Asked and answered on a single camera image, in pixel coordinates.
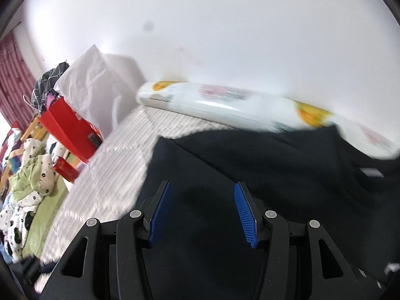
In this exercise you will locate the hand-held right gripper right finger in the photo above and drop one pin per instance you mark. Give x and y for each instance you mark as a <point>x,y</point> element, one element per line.
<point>247,217</point>

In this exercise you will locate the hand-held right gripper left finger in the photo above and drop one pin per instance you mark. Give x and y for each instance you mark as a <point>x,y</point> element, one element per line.
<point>159,217</point>

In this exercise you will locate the dark navy garment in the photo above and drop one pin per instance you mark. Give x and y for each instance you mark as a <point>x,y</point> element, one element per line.
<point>297,168</point>

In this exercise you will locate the striped bed mattress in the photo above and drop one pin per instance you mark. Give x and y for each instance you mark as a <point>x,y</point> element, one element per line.
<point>118,168</point>

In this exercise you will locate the red can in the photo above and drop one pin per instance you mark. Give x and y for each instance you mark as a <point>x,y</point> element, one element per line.
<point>64,167</point>

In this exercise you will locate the red paper bag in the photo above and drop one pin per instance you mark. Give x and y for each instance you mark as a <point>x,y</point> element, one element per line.
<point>65,128</point>

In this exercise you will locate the green floral quilt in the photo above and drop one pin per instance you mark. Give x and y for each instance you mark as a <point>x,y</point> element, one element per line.
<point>37,168</point>

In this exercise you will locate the white plastic bag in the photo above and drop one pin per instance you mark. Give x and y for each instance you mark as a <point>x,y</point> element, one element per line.
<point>90,81</point>

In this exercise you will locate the wooden chair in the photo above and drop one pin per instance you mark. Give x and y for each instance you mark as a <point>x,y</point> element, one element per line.
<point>31,129</point>

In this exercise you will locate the multicoloured cloth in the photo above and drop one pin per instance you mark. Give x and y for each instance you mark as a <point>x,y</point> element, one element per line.
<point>12,157</point>

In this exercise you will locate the pink cloth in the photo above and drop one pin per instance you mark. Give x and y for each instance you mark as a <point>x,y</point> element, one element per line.
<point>50,99</point>

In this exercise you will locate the dark checked cloth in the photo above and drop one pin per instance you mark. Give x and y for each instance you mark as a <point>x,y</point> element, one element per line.
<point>47,81</point>

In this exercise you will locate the red patterned curtain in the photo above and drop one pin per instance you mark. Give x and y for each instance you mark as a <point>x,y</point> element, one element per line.
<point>12,78</point>

